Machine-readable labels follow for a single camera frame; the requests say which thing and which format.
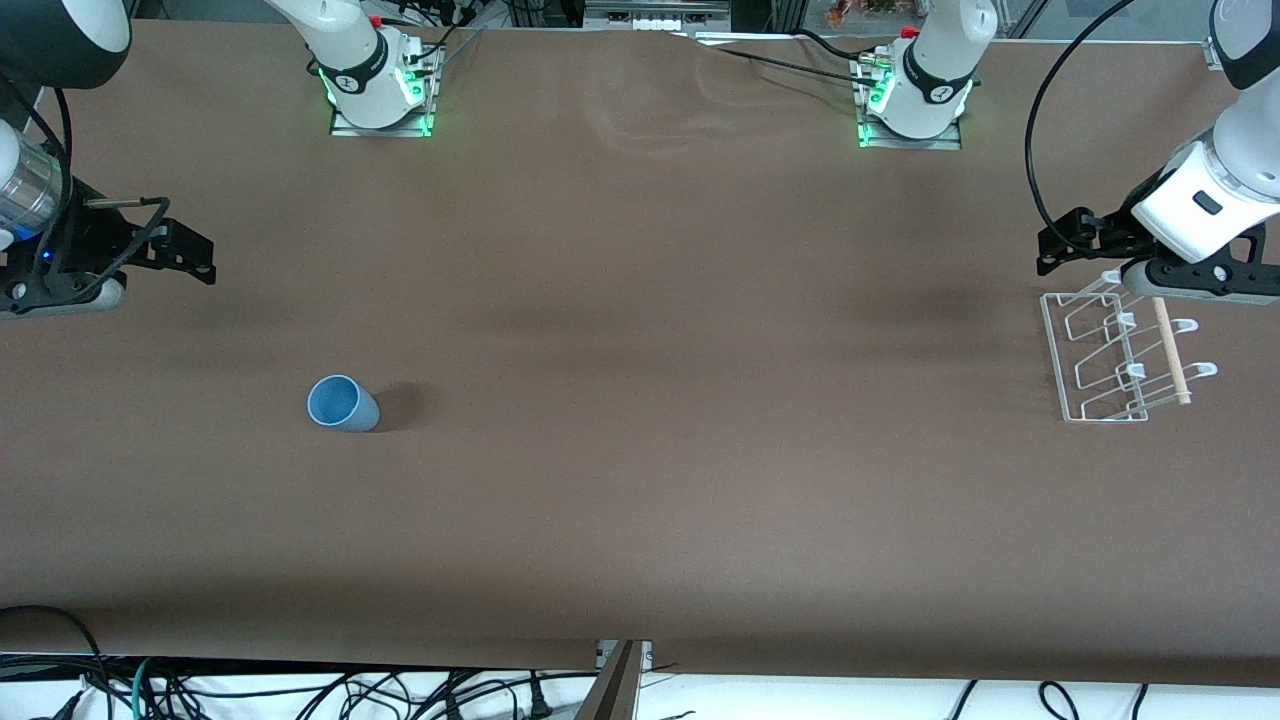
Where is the thick black floor cable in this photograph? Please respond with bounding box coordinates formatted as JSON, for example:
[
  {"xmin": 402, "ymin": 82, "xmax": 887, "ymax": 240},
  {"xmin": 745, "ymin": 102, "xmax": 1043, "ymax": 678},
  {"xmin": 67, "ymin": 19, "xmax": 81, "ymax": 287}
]
[{"xmin": 0, "ymin": 604, "xmax": 109, "ymax": 720}]

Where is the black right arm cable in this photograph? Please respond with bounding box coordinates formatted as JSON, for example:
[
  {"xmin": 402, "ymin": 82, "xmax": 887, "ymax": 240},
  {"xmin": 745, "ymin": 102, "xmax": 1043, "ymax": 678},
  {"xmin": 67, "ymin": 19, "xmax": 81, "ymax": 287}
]
[{"xmin": 0, "ymin": 75, "xmax": 171, "ymax": 301}]

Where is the teal floor cable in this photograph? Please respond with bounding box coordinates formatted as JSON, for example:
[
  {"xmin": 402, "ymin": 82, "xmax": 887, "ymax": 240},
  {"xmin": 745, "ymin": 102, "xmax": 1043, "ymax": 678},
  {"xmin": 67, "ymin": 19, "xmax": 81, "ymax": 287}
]
[{"xmin": 128, "ymin": 655, "xmax": 163, "ymax": 720}]

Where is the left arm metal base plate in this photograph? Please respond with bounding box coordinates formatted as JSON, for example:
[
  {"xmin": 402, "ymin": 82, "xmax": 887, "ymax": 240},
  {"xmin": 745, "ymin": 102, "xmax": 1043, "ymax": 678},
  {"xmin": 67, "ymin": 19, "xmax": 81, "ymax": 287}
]
[{"xmin": 857, "ymin": 55, "xmax": 963, "ymax": 151}]

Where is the dark angled bar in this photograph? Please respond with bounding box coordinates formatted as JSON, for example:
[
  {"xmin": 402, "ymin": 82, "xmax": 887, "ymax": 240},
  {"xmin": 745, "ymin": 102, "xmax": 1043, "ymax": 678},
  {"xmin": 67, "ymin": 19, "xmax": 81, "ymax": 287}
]
[{"xmin": 574, "ymin": 640, "xmax": 643, "ymax": 720}]

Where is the wooden dowel rod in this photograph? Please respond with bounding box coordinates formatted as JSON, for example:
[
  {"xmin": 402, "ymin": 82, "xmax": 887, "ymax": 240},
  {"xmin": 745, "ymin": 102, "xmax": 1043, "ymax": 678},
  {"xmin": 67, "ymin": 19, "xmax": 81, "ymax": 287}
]
[{"xmin": 1150, "ymin": 295, "xmax": 1193, "ymax": 406}]

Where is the white wire cup rack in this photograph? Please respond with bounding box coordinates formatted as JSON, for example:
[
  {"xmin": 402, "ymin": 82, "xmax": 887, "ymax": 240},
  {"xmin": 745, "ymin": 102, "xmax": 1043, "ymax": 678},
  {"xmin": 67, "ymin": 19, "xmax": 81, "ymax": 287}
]
[{"xmin": 1040, "ymin": 270, "xmax": 1219, "ymax": 424}]

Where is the blue plastic cup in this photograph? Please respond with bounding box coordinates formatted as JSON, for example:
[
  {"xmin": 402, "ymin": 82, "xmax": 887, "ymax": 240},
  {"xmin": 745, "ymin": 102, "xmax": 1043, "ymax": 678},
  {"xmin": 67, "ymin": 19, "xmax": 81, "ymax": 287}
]
[{"xmin": 306, "ymin": 374, "xmax": 381, "ymax": 434}]

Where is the short black base cable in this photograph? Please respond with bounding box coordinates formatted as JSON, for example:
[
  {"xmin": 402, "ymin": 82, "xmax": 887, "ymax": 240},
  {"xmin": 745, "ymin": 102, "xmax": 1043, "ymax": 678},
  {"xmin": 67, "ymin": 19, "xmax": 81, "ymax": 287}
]
[{"xmin": 790, "ymin": 27, "xmax": 871, "ymax": 61}]

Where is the orange background object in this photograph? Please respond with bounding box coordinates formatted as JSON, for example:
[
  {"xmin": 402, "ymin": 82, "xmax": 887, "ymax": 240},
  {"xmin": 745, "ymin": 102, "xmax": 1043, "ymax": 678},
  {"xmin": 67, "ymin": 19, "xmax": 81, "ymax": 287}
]
[{"xmin": 826, "ymin": 0, "xmax": 903, "ymax": 27}]

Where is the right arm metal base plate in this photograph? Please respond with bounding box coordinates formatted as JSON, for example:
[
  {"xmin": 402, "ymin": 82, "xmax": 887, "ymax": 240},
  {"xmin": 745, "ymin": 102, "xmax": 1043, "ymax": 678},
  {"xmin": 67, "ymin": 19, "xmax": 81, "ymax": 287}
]
[{"xmin": 330, "ymin": 45, "xmax": 437, "ymax": 138}]

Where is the brown table cover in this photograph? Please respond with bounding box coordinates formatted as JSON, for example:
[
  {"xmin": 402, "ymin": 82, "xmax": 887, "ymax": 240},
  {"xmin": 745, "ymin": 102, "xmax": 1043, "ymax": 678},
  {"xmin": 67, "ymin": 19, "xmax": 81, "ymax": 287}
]
[{"xmin": 0, "ymin": 18, "xmax": 1280, "ymax": 691}]

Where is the long black base cable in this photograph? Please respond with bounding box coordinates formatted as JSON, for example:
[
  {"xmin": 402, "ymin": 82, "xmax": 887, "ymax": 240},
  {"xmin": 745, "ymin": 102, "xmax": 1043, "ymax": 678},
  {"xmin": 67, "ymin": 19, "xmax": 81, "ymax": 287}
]
[{"xmin": 690, "ymin": 32, "xmax": 881, "ymax": 86}]

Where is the white power strip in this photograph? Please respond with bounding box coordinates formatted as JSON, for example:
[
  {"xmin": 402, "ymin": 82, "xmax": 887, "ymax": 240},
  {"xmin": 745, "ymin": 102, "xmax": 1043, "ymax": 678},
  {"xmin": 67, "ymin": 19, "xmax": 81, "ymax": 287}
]
[{"xmin": 585, "ymin": 0, "xmax": 731, "ymax": 33}]

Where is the grey metal table bracket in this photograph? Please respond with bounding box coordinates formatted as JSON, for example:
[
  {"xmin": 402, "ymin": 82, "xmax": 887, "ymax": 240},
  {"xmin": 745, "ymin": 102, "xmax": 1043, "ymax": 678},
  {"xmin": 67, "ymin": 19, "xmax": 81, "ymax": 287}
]
[{"xmin": 596, "ymin": 640, "xmax": 653, "ymax": 673}]

